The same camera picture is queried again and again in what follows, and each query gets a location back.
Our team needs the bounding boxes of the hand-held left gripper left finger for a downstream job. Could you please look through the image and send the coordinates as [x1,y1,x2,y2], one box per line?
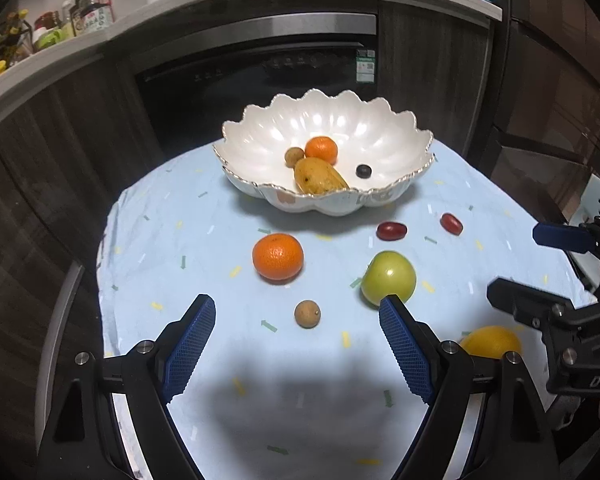
[35,294,217,480]

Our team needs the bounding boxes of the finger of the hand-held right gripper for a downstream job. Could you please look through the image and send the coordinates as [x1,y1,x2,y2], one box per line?
[532,216,600,263]
[486,277,578,332]

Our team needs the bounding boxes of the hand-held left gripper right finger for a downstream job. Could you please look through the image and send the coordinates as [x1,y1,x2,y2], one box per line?
[379,295,561,480]

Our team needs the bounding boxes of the yellow lemon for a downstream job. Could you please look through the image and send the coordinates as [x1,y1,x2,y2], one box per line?
[459,326,523,361]

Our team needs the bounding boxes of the green apple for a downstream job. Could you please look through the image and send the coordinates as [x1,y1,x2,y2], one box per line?
[360,252,418,307]

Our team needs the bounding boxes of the large orange mandarin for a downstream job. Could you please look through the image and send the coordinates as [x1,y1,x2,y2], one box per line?
[252,233,305,282]

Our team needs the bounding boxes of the yellow mango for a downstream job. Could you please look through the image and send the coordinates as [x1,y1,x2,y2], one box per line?
[293,157,351,195]

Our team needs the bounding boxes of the white scalloped ceramic bowl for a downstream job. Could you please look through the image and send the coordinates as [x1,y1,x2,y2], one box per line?
[212,89,435,217]

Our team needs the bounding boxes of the small orange mandarin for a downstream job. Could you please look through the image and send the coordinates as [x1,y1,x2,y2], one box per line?
[305,136,339,166]

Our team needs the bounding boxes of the light blue plastic chair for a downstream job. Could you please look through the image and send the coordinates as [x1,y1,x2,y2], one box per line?
[577,175,600,226]

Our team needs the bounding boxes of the light blue confetti cloth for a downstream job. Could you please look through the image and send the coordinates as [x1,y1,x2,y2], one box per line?
[96,140,598,480]

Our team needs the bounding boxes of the dark wood base cabinets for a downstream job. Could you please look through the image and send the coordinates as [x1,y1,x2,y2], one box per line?
[0,0,496,480]

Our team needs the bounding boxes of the green plastic container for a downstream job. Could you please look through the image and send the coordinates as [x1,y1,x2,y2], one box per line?
[34,27,76,51]

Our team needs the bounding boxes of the large soy sauce bottle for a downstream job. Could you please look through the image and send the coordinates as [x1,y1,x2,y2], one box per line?
[75,0,115,36]

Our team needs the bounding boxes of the slim sauce bottle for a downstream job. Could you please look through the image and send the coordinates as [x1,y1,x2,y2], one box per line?
[60,0,78,36]

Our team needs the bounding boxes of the group of condiment bottles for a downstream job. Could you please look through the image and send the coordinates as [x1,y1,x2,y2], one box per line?
[0,10,33,83]

